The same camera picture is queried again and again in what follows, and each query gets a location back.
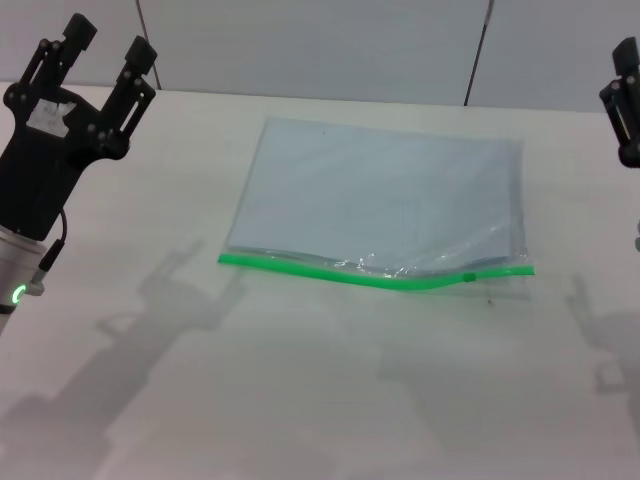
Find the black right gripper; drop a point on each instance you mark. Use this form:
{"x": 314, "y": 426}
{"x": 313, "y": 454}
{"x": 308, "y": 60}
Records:
{"x": 631, "y": 159}

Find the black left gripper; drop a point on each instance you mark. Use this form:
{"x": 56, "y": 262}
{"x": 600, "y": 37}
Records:
{"x": 40, "y": 165}

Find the clear green-zipper document bag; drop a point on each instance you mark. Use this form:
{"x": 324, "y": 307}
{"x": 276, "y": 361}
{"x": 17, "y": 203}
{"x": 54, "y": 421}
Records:
{"x": 380, "y": 200}

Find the pale blue paper sheets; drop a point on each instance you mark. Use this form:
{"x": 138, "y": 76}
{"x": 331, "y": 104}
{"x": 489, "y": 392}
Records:
{"x": 370, "y": 190}

